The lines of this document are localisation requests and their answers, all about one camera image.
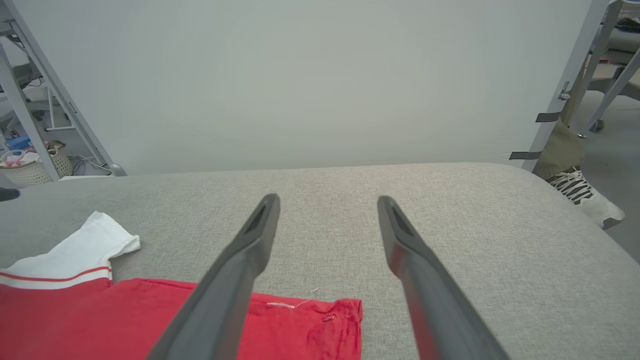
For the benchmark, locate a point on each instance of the white sneaker with black stripes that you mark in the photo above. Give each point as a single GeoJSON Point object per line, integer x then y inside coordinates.
{"type": "Point", "coordinates": [587, 197]}

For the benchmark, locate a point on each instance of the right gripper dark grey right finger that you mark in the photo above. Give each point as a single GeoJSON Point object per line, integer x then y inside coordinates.
{"type": "Point", "coordinates": [430, 295]}

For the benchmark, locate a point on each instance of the blue box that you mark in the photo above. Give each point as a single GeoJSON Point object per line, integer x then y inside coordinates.
{"type": "Point", "coordinates": [18, 142]}

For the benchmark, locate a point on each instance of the red and white basketball jersey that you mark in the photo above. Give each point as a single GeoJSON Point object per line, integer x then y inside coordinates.
{"type": "Point", "coordinates": [75, 320]}

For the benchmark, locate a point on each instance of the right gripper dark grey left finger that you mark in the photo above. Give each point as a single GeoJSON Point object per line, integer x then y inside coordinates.
{"type": "Point", "coordinates": [235, 280]}

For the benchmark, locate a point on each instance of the white backdrop panel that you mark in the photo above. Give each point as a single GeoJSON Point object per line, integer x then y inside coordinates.
{"type": "Point", "coordinates": [300, 85]}

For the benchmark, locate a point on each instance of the grey panel stand post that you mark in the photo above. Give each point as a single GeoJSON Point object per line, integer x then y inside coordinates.
{"type": "Point", "coordinates": [65, 95]}
{"type": "Point", "coordinates": [570, 80]}

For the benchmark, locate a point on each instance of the grey office chair base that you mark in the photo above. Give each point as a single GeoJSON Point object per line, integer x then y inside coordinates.
{"type": "Point", "coordinates": [620, 70]}

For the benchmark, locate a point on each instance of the black tape piece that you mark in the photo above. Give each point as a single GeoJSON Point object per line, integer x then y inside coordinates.
{"type": "Point", "coordinates": [548, 117]}
{"type": "Point", "coordinates": [525, 155]}

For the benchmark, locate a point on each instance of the white wicker laundry basket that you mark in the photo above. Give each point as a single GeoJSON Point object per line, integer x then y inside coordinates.
{"type": "Point", "coordinates": [35, 172]}

